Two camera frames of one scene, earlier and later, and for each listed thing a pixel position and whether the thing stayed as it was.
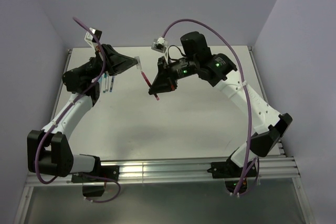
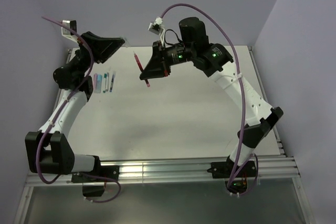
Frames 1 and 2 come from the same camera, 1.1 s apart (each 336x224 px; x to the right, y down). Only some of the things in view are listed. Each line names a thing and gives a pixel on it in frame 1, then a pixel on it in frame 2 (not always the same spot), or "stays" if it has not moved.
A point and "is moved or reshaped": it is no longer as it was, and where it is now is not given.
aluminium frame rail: [140, 172] stays
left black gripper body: [94, 68] → [82, 60]
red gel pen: [149, 85] is moved or reshaped
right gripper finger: [163, 83] → [156, 68]
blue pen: [112, 83] stays
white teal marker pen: [104, 82] stays
